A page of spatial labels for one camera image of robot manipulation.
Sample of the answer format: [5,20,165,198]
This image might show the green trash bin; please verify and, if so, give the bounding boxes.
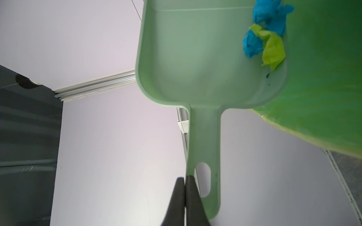
[254,1,362,158]

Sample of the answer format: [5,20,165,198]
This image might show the mint green dustpan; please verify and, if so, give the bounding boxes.
[135,1,289,220]

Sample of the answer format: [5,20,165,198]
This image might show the aluminium frame profiles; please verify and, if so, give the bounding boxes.
[55,70,136,102]

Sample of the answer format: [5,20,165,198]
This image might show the small white mesh basket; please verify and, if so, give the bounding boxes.
[176,108,189,134]

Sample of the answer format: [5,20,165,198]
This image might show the blue green scraps front left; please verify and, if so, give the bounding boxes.
[242,1,294,71]

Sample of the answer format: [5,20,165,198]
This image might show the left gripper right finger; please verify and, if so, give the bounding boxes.
[185,176,211,226]

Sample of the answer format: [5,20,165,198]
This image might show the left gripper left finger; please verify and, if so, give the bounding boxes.
[161,177,186,226]

